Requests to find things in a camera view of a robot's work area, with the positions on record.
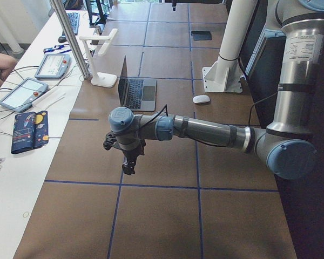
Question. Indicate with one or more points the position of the far teach pendant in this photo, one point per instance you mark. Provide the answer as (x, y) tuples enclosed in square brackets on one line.
[(53, 66)]

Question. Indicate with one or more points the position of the blue space pattern pouch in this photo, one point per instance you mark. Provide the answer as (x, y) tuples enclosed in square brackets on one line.
[(30, 131)]

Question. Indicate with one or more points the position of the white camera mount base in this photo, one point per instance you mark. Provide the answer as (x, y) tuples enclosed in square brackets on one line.
[(224, 75)]

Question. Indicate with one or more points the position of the white computer mouse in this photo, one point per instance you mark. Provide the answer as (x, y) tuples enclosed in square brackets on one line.
[(201, 99)]

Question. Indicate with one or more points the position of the teach pendant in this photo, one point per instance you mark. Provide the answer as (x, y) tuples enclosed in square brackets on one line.
[(53, 66), (22, 96)]

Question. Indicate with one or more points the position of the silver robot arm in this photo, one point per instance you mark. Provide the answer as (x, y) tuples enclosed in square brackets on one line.
[(284, 145), (174, 4)]

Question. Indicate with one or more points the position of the grey laptop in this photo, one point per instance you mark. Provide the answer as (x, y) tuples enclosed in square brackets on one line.
[(136, 94)]

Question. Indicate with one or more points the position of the aluminium frame post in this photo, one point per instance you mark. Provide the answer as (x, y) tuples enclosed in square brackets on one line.
[(78, 56)]

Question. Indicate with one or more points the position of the near teach pendant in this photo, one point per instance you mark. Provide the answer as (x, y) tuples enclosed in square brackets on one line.
[(22, 96)]

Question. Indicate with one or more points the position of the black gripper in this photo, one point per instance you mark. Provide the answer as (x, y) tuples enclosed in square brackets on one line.
[(131, 154)]

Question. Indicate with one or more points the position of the black desk mouse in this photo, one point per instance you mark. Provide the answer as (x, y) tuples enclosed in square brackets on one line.
[(62, 39)]

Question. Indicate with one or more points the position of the black mouse pad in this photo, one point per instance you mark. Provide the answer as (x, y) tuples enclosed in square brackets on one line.
[(201, 35)]

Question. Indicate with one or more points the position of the person forearm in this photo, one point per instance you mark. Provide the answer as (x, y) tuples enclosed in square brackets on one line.
[(1, 67)]

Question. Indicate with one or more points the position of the black keyboard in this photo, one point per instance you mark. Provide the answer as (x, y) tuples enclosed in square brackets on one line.
[(74, 18)]

